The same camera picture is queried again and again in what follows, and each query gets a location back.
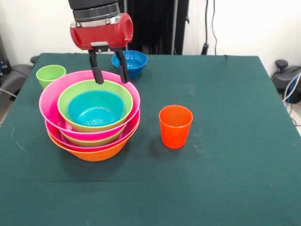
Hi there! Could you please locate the red plastic cup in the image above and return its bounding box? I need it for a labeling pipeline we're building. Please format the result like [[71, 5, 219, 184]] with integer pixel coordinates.
[[158, 105, 194, 150]]

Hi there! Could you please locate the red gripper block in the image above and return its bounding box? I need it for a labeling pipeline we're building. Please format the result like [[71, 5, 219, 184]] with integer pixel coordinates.
[[70, 12, 134, 85]]

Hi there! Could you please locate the black office chair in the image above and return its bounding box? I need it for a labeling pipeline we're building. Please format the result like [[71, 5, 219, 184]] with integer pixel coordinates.
[[0, 56, 38, 96], [271, 59, 301, 104]]

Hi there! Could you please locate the pink plastic bowl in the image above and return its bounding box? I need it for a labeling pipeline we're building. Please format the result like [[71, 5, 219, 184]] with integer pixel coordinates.
[[39, 70, 141, 142], [44, 109, 141, 152]]

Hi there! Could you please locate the white blue cable bundle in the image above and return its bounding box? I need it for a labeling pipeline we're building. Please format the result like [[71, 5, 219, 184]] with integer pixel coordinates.
[[283, 72, 301, 127]]

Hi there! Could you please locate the green plastic bowl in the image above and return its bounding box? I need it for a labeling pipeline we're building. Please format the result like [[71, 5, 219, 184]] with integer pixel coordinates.
[[57, 79, 134, 133], [60, 128, 126, 148]]

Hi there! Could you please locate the dark green tablecloth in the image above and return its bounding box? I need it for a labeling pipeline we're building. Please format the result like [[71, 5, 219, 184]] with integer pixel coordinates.
[[0, 53, 301, 226]]

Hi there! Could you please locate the dark blue plastic bowl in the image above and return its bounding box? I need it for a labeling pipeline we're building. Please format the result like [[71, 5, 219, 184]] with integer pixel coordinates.
[[111, 50, 148, 80]]

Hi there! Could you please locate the black hanging cable with plug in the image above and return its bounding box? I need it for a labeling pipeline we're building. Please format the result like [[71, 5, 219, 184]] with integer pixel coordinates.
[[202, 0, 211, 55]]

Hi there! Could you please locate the orange plastic bowl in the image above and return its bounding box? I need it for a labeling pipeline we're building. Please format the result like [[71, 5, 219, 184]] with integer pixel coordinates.
[[46, 122, 140, 162]]

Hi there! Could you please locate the green plastic cup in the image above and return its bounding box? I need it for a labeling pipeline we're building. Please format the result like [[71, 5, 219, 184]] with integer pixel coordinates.
[[36, 65, 67, 90]]

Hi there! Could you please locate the light blue plastic bowl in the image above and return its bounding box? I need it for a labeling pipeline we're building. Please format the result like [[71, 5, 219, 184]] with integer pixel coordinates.
[[68, 90, 126, 127]]

